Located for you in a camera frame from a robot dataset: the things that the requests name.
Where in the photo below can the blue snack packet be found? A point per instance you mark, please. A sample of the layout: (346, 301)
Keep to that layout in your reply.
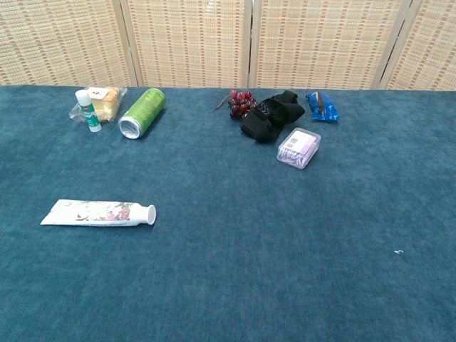
(328, 112)

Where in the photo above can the blue table mat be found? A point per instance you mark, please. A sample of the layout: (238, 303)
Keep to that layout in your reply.
(228, 256)

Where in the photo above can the green drink can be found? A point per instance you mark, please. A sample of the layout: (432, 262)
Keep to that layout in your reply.
(143, 110)

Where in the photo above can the clear box purple floss picks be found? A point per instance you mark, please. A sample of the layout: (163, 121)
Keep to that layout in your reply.
(299, 149)

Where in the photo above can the black cloth glove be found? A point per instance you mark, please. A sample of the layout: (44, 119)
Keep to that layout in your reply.
(263, 123)

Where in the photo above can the woven folding screen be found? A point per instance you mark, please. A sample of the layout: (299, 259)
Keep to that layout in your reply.
(192, 42)

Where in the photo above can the red grape bunch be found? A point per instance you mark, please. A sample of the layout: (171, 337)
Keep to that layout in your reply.
(242, 103)

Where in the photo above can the white green glue stick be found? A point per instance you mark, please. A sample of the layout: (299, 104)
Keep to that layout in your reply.
(89, 111)

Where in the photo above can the white floral cream tube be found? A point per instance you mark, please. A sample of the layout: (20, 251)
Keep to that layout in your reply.
(99, 213)

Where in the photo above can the packaged yellow sponge cake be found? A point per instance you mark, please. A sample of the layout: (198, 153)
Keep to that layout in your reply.
(108, 103)

